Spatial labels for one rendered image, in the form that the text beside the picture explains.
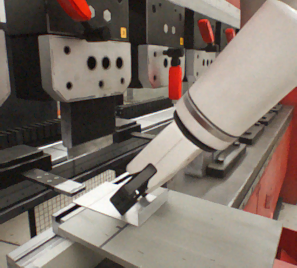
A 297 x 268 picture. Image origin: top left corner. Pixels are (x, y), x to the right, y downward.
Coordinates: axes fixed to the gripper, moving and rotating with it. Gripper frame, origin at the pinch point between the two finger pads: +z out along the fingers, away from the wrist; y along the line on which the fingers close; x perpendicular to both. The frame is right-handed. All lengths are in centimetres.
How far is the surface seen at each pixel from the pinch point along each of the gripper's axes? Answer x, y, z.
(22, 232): -44, -72, 173
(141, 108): -31, -70, 27
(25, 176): -16.9, 1.8, 17.3
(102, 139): -10.2, -1.9, -0.5
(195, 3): -23.3, -29.9, -23.8
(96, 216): -0.9, 5.1, 4.0
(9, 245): -39, -59, 169
